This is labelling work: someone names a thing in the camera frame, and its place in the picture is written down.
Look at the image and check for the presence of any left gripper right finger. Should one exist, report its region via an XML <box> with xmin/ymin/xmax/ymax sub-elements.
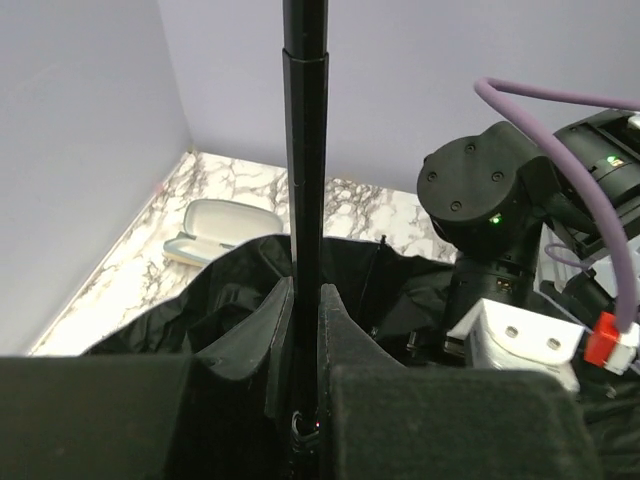
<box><xmin>317</xmin><ymin>285</ymin><xmax>603</xmax><ymax>479</ymax></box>

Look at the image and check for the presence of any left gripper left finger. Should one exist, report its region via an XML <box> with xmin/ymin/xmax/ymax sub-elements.
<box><xmin>1</xmin><ymin>279</ymin><xmax>293</xmax><ymax>479</ymax></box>

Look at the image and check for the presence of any lilac umbrella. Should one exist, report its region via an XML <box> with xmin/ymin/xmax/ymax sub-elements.
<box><xmin>82</xmin><ymin>0</ymin><xmax>640</xmax><ymax>480</ymax></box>

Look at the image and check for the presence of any beige umbrella case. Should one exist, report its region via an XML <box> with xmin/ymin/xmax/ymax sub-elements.
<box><xmin>163</xmin><ymin>199</ymin><xmax>284</xmax><ymax>267</ymax></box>

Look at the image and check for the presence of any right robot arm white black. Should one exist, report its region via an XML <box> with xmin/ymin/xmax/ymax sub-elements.
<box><xmin>417</xmin><ymin>110</ymin><xmax>639</xmax><ymax>326</ymax></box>

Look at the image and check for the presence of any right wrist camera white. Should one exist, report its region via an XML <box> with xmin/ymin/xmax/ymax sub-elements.
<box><xmin>444</xmin><ymin>299</ymin><xmax>587</xmax><ymax>394</ymax></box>

